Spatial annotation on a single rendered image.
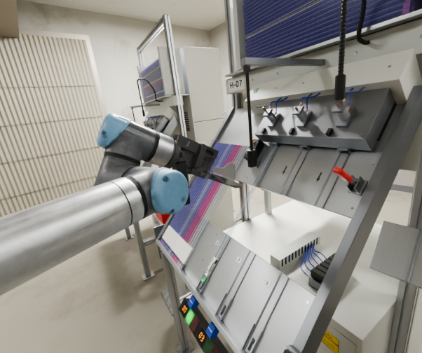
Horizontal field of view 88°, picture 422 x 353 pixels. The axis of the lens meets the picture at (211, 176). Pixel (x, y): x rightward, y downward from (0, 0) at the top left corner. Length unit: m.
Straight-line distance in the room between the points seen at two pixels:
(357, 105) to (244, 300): 0.55
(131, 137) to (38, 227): 0.25
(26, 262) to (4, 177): 3.61
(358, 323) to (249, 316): 0.35
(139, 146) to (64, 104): 3.43
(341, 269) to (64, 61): 3.90
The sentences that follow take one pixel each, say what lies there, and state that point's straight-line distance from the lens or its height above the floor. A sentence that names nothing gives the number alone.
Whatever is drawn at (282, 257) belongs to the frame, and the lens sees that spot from 0.95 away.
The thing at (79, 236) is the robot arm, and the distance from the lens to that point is 0.31.
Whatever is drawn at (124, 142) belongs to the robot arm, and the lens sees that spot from 0.48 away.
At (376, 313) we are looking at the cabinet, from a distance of 0.90.
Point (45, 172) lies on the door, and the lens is 3.88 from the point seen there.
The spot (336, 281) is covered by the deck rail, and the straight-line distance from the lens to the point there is 0.53.
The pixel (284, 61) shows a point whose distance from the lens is 0.66.
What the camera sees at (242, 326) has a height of 0.74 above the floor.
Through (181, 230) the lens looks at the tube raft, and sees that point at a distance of 0.90.
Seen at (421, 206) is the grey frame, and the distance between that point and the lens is 0.79.
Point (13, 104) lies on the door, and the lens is 3.86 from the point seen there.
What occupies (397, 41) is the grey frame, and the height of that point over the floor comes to 1.35.
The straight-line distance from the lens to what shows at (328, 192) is 0.60.
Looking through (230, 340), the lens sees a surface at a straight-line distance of 0.63.
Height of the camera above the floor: 1.24
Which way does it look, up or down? 17 degrees down
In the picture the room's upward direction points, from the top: 7 degrees counter-clockwise
